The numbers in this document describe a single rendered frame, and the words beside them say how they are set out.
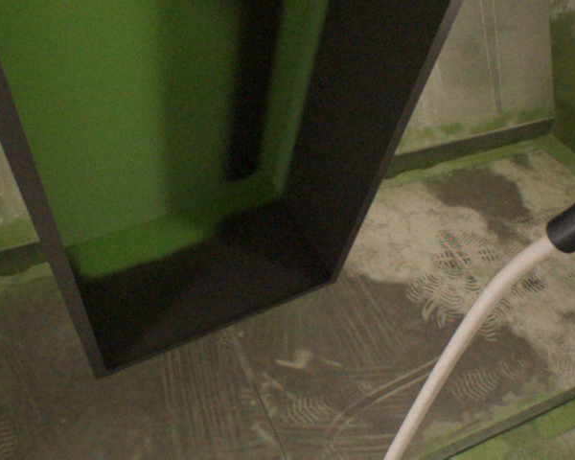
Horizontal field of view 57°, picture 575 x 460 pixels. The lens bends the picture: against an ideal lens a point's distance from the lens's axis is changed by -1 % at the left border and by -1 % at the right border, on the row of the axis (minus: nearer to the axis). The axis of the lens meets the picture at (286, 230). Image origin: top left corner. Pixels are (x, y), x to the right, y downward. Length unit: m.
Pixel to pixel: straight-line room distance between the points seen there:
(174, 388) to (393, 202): 1.16
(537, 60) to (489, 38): 0.29
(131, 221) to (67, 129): 0.37
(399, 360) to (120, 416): 0.85
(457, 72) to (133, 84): 1.69
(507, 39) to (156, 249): 1.88
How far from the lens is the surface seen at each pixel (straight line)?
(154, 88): 1.11
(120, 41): 1.02
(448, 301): 1.96
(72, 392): 1.73
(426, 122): 2.40
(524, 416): 1.80
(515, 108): 2.71
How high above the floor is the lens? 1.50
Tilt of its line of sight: 45 degrees down
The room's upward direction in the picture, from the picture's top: 4 degrees clockwise
